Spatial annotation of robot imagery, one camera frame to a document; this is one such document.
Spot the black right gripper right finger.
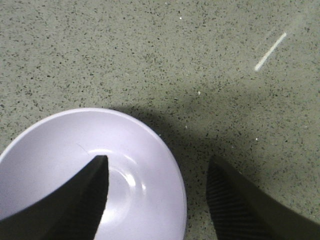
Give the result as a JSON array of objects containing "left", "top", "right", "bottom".
[{"left": 206, "top": 156, "right": 320, "bottom": 240}]

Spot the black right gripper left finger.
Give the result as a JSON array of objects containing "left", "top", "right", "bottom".
[{"left": 0, "top": 155, "right": 109, "bottom": 240}]

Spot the purple plastic bowl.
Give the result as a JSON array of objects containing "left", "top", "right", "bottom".
[{"left": 0, "top": 108, "right": 187, "bottom": 240}]

